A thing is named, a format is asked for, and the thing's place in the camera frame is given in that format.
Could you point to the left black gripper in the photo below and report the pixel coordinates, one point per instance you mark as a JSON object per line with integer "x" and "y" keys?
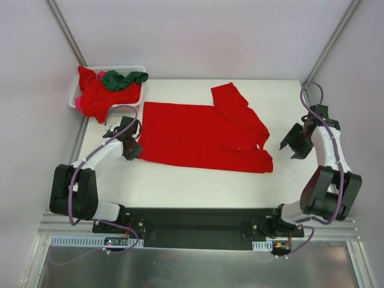
{"x": 132, "y": 149}

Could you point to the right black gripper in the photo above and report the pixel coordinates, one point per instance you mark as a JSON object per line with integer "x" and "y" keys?
{"x": 300, "y": 144}

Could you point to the red t shirt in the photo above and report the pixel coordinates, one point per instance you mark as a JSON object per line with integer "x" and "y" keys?
{"x": 96, "y": 100}
{"x": 228, "y": 135}

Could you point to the white plastic laundry basket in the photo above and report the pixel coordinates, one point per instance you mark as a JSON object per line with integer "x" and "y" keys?
{"x": 122, "y": 69}

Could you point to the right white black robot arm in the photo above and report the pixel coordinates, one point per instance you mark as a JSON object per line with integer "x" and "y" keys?
{"x": 331, "y": 191}

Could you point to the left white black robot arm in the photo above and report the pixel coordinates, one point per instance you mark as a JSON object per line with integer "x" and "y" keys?
{"x": 74, "y": 189}

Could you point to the red t shirt in basket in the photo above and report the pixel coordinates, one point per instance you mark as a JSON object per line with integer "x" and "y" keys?
{"x": 96, "y": 100}

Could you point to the green t shirt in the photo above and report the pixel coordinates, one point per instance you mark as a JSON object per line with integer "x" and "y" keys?
{"x": 115, "y": 82}

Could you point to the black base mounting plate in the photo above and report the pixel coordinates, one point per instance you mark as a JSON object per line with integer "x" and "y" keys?
{"x": 201, "y": 228}

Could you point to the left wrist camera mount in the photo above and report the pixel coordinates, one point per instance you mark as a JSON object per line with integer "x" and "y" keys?
{"x": 111, "y": 126}

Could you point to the right white slotted cable duct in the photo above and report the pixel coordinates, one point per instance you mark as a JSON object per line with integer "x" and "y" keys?
{"x": 263, "y": 246}

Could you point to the white slotted cable duct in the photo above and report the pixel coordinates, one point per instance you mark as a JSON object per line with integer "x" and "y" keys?
{"x": 95, "y": 241}
{"x": 263, "y": 246}

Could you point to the left white slotted cable duct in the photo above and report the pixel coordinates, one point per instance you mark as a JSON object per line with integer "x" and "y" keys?
{"x": 95, "y": 241}

